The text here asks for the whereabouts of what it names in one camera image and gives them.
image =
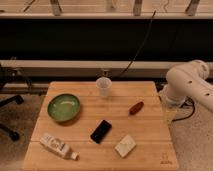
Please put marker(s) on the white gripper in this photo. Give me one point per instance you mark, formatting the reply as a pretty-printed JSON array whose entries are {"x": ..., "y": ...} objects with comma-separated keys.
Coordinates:
[{"x": 171, "y": 99}]

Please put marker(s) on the red chili pepper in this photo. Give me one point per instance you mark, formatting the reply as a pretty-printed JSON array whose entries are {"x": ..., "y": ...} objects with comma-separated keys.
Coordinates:
[{"x": 136, "y": 108}]

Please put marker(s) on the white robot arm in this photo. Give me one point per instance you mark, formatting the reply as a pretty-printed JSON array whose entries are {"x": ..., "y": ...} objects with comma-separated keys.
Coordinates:
[{"x": 186, "y": 80}]

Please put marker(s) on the white ceramic cup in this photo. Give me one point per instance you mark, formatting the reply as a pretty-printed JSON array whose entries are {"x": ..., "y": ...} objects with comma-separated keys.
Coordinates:
[{"x": 103, "y": 85}]

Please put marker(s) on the green ceramic bowl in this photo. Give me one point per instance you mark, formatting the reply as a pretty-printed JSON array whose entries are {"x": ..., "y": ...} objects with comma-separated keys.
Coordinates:
[{"x": 63, "y": 107}]

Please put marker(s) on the white sponge block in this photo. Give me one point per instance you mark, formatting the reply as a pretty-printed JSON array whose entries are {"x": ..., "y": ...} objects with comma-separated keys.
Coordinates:
[{"x": 126, "y": 145}]

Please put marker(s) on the black smartphone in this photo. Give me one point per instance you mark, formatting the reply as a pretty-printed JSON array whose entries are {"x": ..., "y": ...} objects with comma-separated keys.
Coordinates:
[{"x": 100, "y": 132}]

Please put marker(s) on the white plastic bottle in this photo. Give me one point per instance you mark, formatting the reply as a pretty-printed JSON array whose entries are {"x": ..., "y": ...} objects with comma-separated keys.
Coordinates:
[{"x": 58, "y": 147}]

